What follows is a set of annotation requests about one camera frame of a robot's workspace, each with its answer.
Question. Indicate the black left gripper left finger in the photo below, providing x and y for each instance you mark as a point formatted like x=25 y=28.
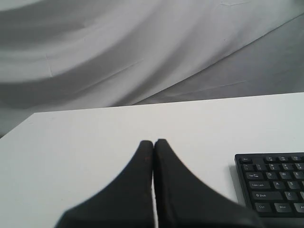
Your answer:
x=126 y=202

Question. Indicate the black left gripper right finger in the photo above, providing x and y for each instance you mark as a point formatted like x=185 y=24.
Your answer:
x=184 y=201

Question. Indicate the black acer keyboard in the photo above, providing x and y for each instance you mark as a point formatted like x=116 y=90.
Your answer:
x=272 y=183

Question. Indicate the white backdrop cloth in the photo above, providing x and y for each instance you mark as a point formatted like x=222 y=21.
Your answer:
x=60 y=55

